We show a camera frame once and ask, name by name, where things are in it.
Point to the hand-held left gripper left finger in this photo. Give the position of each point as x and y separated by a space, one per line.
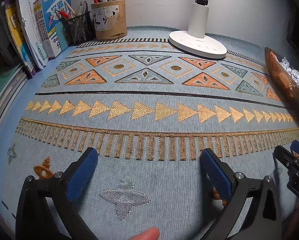
80 173

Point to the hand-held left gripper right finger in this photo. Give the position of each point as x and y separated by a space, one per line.
215 173

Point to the heap of small papers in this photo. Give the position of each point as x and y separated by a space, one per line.
295 73

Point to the person's left hand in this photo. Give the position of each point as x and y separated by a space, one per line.
145 234

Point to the blue patterned woven mat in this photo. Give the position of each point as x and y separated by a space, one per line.
144 120

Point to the flat stack of green notebooks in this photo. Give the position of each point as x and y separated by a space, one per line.
4 85

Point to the black monitor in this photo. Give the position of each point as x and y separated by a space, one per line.
298 30

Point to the white desk lamp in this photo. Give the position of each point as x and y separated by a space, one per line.
197 42

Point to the light blue booklet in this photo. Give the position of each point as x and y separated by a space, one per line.
62 36

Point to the black mesh pen holder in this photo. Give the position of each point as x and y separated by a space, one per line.
80 28

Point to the yellow cover book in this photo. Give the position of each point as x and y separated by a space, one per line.
15 33

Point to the bamboo pen holder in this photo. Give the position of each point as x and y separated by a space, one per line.
110 21

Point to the blue cover workbook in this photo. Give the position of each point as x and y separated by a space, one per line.
55 17

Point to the bunch of red white pencils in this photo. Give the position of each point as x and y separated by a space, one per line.
69 11

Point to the row of books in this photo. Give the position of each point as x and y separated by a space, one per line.
27 17

